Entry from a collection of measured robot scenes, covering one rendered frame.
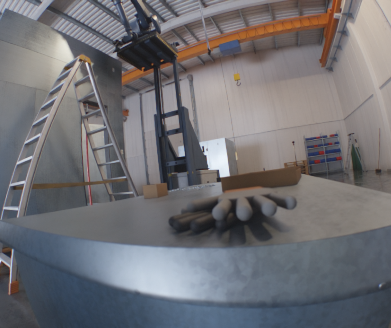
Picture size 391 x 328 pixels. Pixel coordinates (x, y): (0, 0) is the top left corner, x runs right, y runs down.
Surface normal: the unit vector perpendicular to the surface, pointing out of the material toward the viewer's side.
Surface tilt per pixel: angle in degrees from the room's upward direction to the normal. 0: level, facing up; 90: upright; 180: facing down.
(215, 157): 90
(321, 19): 90
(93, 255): 67
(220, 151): 90
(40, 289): 90
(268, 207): 75
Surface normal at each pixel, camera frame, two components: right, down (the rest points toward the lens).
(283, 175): -0.51, 0.00
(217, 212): -0.45, -0.25
